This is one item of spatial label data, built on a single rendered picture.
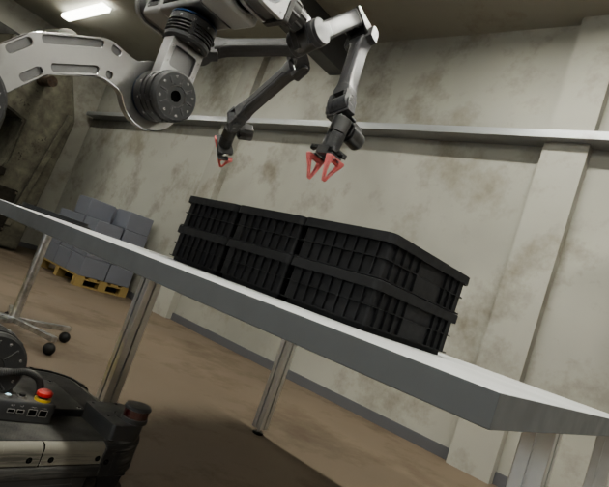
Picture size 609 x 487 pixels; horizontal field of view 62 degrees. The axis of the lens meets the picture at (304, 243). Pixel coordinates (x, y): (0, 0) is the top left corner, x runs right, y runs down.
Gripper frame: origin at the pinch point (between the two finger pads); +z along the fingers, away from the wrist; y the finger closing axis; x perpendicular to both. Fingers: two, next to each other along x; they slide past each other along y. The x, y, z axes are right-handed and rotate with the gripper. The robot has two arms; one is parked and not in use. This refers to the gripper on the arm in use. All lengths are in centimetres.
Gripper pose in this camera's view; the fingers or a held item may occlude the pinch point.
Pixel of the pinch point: (316, 177)
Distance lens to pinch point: 150.9
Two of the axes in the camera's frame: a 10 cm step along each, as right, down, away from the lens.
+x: -6.3, -3.7, -6.8
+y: -6.6, -2.1, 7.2
